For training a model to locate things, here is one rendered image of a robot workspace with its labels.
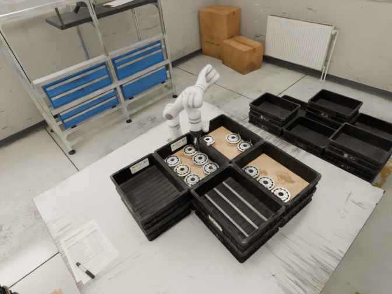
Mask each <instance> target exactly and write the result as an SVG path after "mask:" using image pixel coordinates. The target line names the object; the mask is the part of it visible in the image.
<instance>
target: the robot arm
mask: <svg viewBox="0 0 392 294"><path fill-rule="evenodd" d="M219 78H220V74H219V73H218V72H217V71H216V70H215V69H214V68H213V67H212V66H211V65H209V64H208V65H206V66H204V67H203V68H202V70H201V72H200V73H199V75H198V79H197V82H196V84H195V86H190V87H187V88H186V89H185V90H184V91H183V92H182V93H181V94H180V95H179V97H178V98H177V100H176V101H175V103H174V104H173V103H169V104H167V105H166V107H165V109H164V112H163V116H164V118H165V119H166V120H167V124H168V128H169V132H170V136H171V139H172V141H173V140H175V139H177V138H178V137H180V136H182V135H183V133H182V130H181V125H180V117H179V113H180V112H181V111H182V110H183V109H185V110H186V112H187V114H188V124H189V130H190V134H191V135H193V139H194V141H193V145H194V148H195V151H196V152H199V151H200V149H199V145H200V144H201V143H200V138H201V134H202V132H203V131H204V132H208V131H209V120H205V121H204V122H202V120H201V112H200V110H199V109H198V108H200V107H202V105H203V96H204V94H205V92H206V91H207V89H208V88H209V87H210V86H212V85H213V84H214V83H215V82H217V80H218V79H219Z"/></svg>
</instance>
